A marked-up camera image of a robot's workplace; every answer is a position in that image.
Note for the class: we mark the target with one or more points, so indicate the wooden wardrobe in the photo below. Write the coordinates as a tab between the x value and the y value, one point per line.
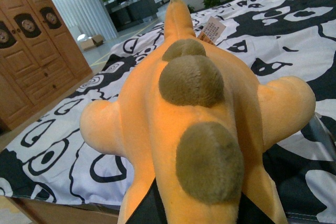
40	60

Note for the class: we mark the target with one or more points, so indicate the paper toy tag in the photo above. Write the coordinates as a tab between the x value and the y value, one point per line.
211	31

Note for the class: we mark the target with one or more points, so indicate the orange plush dinosaur toy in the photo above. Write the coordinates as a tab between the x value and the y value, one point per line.
195	118

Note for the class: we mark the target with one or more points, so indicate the cardboard box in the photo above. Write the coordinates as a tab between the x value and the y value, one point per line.
87	43

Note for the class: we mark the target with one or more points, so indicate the black white patterned duvet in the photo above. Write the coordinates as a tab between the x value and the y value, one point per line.
49	160

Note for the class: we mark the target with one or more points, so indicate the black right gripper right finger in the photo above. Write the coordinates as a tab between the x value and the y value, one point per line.
251	214

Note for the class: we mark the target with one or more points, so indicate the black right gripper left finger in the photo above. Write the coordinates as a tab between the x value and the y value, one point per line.
150	210

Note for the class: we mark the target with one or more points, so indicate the wooden bed frame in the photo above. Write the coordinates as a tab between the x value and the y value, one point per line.
45	212

